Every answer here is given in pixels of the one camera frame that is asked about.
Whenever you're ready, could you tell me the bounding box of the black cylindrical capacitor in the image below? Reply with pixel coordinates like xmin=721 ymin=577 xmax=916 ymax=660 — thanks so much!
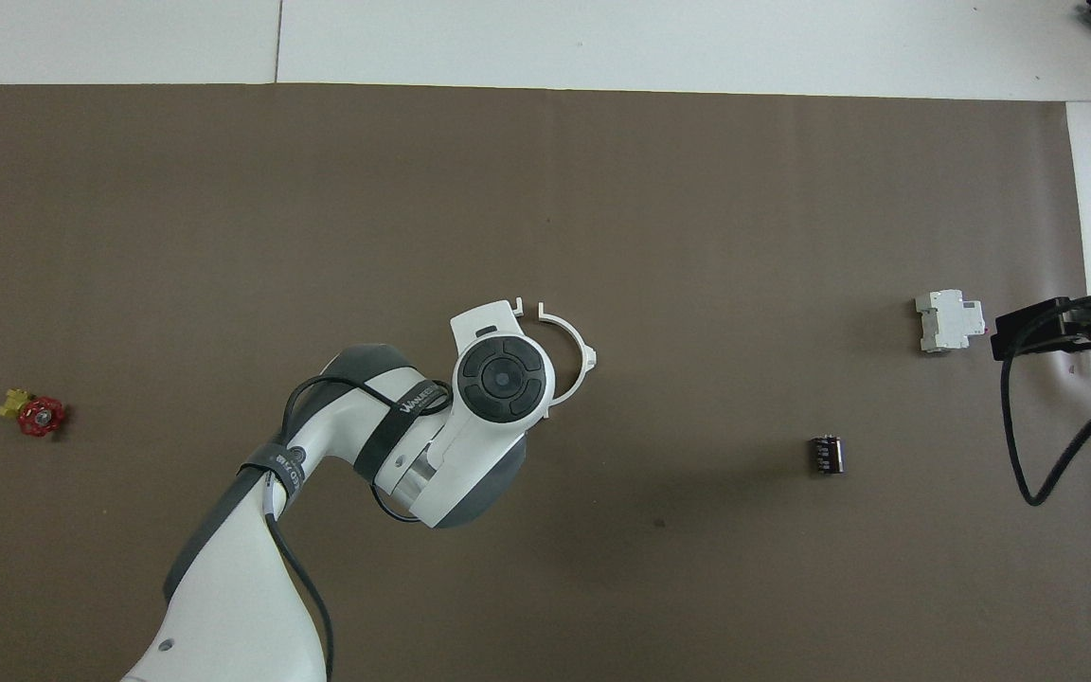
xmin=809 ymin=434 xmax=846 ymax=476

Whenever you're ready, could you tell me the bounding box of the brown paper mat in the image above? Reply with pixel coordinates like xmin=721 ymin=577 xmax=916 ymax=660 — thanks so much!
xmin=0 ymin=83 xmax=1091 ymax=682

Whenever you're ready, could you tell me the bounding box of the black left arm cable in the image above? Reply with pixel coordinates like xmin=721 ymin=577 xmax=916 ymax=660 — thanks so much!
xmin=261 ymin=374 xmax=456 ymax=682

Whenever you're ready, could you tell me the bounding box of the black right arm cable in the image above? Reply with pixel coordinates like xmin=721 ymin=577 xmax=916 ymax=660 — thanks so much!
xmin=1000 ymin=289 xmax=1091 ymax=506

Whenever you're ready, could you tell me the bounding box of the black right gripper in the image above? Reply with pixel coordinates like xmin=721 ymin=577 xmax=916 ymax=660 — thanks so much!
xmin=991 ymin=256 xmax=1091 ymax=363

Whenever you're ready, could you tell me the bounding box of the red and yellow valve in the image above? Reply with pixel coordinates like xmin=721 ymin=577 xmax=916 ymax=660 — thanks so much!
xmin=0 ymin=386 xmax=70 ymax=439

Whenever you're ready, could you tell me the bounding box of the white circuit breaker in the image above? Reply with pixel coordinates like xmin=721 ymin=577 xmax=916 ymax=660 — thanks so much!
xmin=915 ymin=289 xmax=988 ymax=354

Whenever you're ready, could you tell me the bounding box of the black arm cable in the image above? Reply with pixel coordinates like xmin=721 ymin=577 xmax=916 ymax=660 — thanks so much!
xmin=1000 ymin=289 xmax=1091 ymax=506
xmin=261 ymin=374 xmax=456 ymax=682

